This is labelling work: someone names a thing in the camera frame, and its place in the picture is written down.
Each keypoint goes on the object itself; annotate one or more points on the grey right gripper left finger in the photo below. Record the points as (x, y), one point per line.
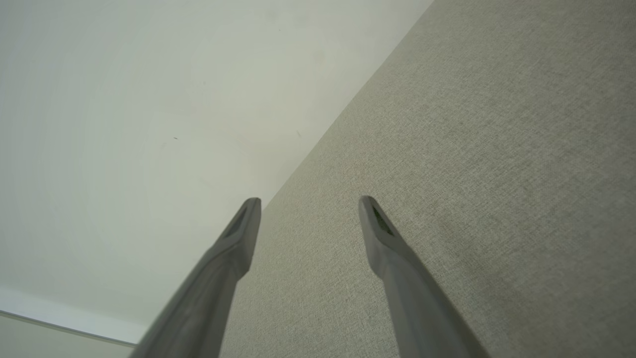
(208, 293)

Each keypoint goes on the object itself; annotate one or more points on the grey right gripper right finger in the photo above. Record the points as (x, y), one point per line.
(417, 308)

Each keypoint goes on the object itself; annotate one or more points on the wall baseboard strip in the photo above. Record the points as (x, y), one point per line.
(49, 311)

